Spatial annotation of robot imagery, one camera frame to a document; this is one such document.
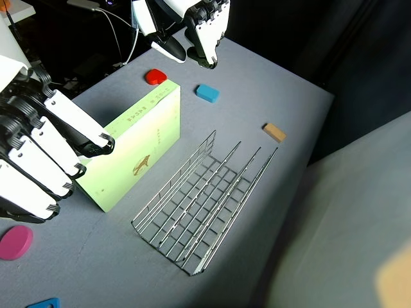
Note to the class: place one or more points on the orange object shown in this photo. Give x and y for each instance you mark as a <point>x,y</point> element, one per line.
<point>2,4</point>

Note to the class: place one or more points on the red wooden block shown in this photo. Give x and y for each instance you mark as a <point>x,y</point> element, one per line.
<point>155,76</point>

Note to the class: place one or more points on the blue block with holes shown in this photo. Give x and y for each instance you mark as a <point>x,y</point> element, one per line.
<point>46,303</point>

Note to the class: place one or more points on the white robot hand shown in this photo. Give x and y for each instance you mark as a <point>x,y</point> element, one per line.
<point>208,35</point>
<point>48,154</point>

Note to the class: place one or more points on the grey table cloth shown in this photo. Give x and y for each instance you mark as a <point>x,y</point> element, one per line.
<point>96,272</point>

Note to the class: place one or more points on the blue rounded rectangular block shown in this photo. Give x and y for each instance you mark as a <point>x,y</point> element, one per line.
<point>207,92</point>

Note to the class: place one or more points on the tan wooden block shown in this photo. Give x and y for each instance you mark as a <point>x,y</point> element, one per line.
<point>274,131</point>

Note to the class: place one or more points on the pink round disc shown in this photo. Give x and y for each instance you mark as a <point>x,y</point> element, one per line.
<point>14,242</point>

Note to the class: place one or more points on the light green book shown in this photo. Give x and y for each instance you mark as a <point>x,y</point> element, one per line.
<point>144,134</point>

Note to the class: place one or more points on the white desk board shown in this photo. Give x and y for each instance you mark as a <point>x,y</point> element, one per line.
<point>22,8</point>

